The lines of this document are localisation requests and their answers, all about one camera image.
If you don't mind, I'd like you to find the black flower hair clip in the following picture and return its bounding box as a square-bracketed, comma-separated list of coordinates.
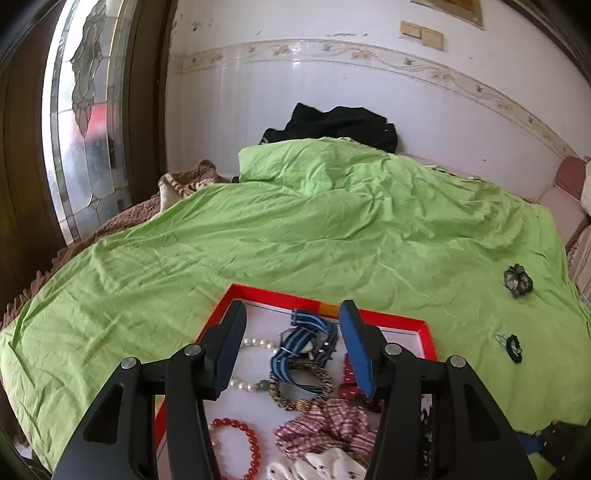
[503, 263, 534, 298]

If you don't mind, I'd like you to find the white scrunchie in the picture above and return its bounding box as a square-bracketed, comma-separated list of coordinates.
[265, 448, 370, 480]

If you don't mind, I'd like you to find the black clothing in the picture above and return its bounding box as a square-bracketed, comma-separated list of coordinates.
[261, 102, 399, 154]

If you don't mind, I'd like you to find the pink plaid scrunchie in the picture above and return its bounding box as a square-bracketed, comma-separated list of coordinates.
[273, 399, 379, 462]

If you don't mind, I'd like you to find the red bead bracelet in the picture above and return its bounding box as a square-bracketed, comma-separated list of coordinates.
[209, 418, 262, 480]

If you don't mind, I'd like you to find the framed wall picture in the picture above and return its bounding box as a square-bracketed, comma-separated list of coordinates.
[411, 0, 485, 31]

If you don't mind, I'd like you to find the blue striped watch strap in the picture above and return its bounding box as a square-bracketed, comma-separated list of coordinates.
[269, 309, 340, 384]

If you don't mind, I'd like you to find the brown knitted blanket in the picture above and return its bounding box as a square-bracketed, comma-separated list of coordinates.
[0, 159, 232, 330]

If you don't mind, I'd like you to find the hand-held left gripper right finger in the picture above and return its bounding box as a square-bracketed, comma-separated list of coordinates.
[339, 300, 536, 480]

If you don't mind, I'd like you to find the wooden door frame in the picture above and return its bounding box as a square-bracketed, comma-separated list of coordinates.
[0, 0, 178, 319]

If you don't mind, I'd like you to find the dark red dotted scrunchie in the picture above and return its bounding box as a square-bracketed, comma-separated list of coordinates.
[339, 353, 384, 411]

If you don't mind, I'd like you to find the red box with white inside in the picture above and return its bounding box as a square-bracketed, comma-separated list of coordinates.
[154, 284, 438, 480]

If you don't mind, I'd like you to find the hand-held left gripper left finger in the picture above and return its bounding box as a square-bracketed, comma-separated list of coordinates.
[51, 300, 247, 480]

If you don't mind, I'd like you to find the pink cushion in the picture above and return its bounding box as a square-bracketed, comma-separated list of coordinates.
[538, 156, 591, 305]

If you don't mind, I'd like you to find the green blanket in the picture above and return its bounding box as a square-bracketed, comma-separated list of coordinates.
[0, 137, 591, 480]

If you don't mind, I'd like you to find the white pearl bracelet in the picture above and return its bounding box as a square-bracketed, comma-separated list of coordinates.
[228, 336, 282, 393]

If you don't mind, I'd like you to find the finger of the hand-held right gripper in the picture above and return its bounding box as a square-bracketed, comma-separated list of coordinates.
[517, 421, 586, 467]

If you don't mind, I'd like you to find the braided brown bracelet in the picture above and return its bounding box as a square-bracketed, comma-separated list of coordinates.
[268, 360, 334, 412]

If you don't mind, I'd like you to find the white cloth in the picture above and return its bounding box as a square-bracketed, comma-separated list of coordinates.
[579, 159, 591, 215]

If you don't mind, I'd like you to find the small dark hair clip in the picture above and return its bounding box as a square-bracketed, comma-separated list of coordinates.
[496, 333, 523, 364]

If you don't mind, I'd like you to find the stained glass window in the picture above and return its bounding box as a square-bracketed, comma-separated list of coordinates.
[41, 0, 134, 243]

